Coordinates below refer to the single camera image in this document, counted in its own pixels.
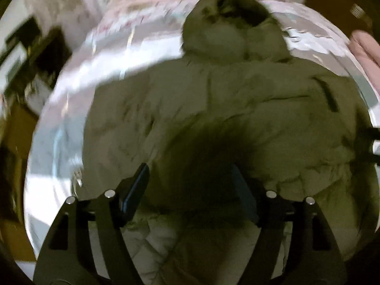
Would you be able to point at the olive green down jacket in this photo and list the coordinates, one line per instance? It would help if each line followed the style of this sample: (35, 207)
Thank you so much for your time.
(222, 95)

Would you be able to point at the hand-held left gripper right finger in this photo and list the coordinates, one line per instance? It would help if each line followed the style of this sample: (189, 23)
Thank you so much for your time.
(246, 196)

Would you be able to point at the dark wooden desk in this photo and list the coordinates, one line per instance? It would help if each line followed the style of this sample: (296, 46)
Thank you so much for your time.
(50, 53)

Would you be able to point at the pink folded blanket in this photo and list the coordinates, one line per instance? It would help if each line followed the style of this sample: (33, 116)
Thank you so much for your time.
(366, 53)

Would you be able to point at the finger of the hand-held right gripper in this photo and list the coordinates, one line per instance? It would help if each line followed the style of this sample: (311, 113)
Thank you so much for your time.
(374, 133)

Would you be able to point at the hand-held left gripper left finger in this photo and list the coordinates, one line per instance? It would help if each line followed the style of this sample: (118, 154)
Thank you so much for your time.
(135, 190)

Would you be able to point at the sticker sheet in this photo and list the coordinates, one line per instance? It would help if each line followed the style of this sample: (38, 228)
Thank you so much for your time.
(358, 12)

